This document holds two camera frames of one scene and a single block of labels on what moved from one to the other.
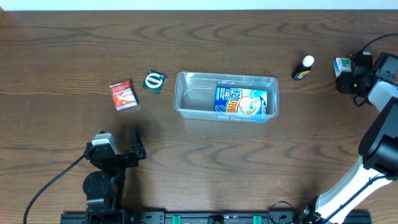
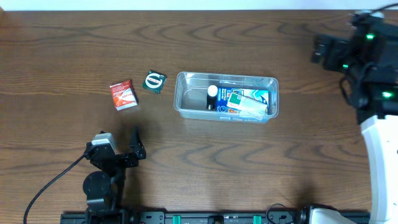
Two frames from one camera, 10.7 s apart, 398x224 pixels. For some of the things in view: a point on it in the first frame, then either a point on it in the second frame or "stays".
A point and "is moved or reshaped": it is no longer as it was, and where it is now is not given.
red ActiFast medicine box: [124, 96] stays
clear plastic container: [194, 96] stays
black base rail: [199, 217] stays
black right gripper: [344, 83] → [319, 47]
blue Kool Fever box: [241, 100] stays
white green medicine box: [341, 65] is moved or reshaped
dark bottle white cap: [303, 70] → [212, 91]
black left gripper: [123, 158] stays
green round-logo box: [154, 81] stays
